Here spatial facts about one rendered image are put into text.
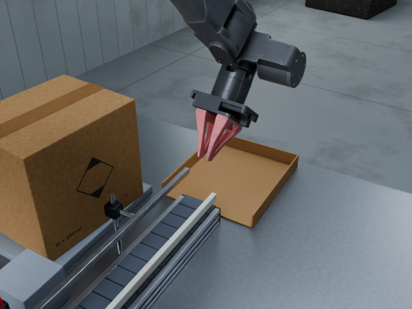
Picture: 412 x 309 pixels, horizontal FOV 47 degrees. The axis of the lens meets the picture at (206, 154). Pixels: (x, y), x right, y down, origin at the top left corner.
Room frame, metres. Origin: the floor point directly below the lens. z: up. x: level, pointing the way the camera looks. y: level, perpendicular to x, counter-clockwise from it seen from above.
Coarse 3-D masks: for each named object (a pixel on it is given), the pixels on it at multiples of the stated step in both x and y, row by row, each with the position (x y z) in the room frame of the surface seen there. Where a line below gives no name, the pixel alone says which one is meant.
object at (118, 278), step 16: (176, 208) 0.87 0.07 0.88; (192, 208) 0.87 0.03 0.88; (208, 208) 0.87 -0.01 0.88; (160, 224) 0.81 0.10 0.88; (176, 224) 0.81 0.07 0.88; (144, 240) 0.76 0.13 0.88; (160, 240) 0.76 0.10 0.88; (128, 256) 0.71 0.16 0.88; (144, 256) 0.71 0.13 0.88; (112, 272) 0.67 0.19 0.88; (128, 272) 0.67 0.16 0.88; (96, 288) 0.63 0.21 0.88; (112, 288) 0.63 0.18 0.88; (144, 288) 0.63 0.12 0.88; (80, 304) 0.59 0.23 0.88; (96, 304) 0.59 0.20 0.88; (128, 304) 0.59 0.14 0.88
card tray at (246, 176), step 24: (216, 144) 1.23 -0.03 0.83; (240, 144) 1.20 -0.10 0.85; (192, 168) 1.10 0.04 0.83; (216, 168) 1.10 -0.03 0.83; (240, 168) 1.10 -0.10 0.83; (264, 168) 1.10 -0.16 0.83; (288, 168) 1.05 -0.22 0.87; (192, 192) 0.99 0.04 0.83; (216, 192) 0.99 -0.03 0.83; (240, 192) 0.99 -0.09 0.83; (264, 192) 0.99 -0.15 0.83; (240, 216) 0.89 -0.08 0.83
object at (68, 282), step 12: (180, 180) 0.88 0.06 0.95; (168, 192) 0.84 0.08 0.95; (156, 204) 0.80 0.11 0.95; (132, 216) 0.74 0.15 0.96; (120, 228) 0.71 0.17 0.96; (108, 240) 0.67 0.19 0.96; (96, 252) 0.64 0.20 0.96; (84, 264) 0.61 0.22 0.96; (72, 276) 0.58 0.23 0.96; (60, 288) 0.56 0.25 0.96; (48, 300) 0.53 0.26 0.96
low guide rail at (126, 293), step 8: (208, 200) 0.85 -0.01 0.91; (200, 208) 0.82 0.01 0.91; (192, 216) 0.80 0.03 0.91; (200, 216) 0.82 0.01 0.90; (184, 224) 0.77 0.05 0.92; (192, 224) 0.78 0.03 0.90; (176, 232) 0.75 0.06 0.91; (184, 232) 0.76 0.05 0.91; (168, 240) 0.72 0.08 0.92; (176, 240) 0.73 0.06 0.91; (168, 248) 0.70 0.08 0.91; (160, 256) 0.68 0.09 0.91; (152, 264) 0.66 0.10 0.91; (144, 272) 0.64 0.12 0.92; (136, 280) 0.62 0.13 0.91; (144, 280) 0.63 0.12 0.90; (128, 288) 0.60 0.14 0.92; (136, 288) 0.61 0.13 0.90; (120, 296) 0.58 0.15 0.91; (128, 296) 0.59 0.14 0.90; (112, 304) 0.56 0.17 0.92; (120, 304) 0.57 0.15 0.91
